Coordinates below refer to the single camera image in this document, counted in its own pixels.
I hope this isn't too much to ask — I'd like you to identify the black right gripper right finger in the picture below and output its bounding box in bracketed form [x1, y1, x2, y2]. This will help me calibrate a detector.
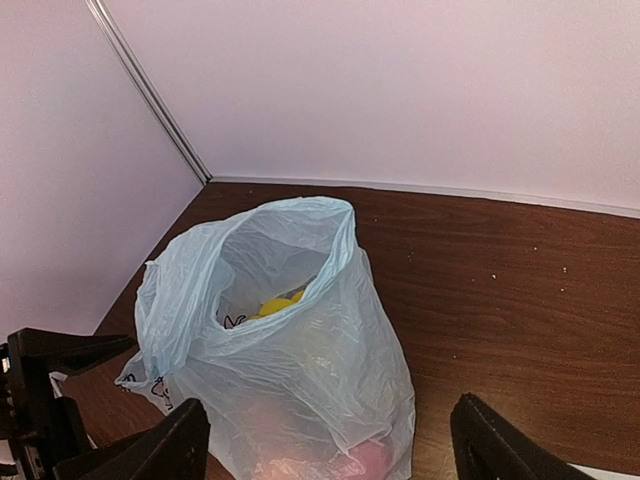
[450, 393, 583, 480]

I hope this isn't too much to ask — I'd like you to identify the red fruit in bag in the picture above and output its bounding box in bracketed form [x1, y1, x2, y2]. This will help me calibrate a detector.
[345, 440, 393, 480]

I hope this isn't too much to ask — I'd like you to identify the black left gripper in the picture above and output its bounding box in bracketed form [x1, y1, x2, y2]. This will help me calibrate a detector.
[1, 328, 135, 479]

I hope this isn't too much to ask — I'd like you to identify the light blue plastic bag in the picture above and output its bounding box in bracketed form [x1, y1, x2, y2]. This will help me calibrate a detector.
[116, 197, 416, 479]

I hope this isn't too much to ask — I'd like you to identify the left aluminium post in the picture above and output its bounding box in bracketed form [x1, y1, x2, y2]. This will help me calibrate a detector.
[85, 0, 213, 186]

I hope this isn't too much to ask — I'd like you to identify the pale yellow fruit in bag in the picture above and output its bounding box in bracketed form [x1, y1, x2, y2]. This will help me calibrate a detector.
[258, 289, 305, 318]

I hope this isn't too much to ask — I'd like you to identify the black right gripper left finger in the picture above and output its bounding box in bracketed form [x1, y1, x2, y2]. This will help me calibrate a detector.
[53, 398, 209, 480]

